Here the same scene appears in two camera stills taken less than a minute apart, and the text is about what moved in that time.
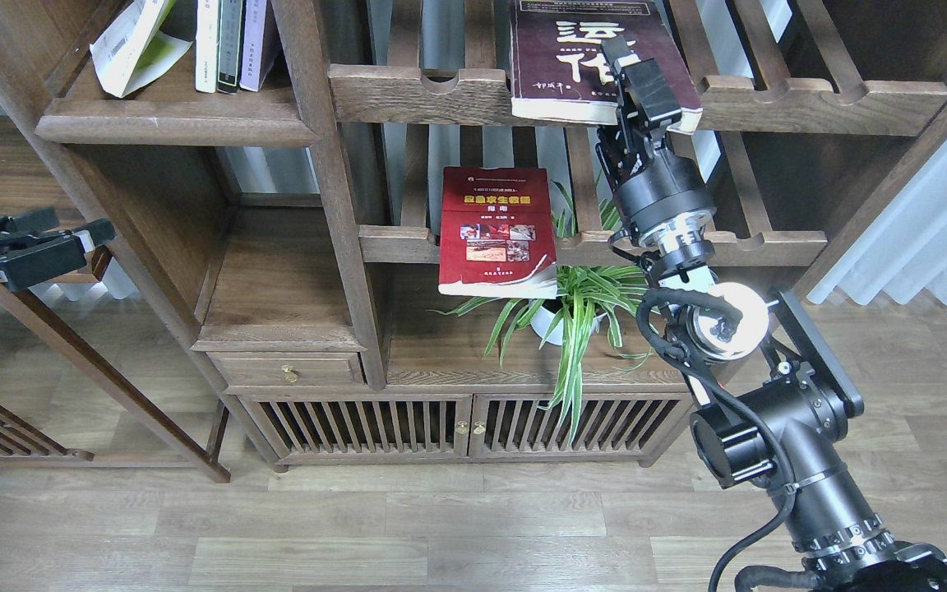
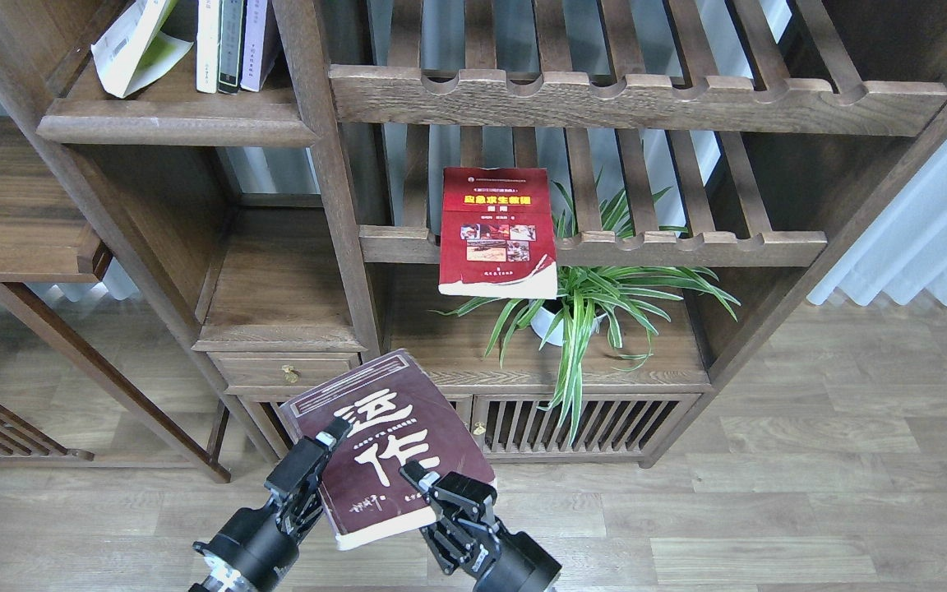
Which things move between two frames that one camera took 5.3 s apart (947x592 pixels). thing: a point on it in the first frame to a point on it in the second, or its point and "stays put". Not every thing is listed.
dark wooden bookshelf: x=377 y=233 stays put
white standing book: x=206 y=40 stays put
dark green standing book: x=230 y=14 stays put
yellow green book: x=134 y=49 stays put
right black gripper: x=653 y=190 to x=468 y=536
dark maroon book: x=560 y=74 to x=397 y=415
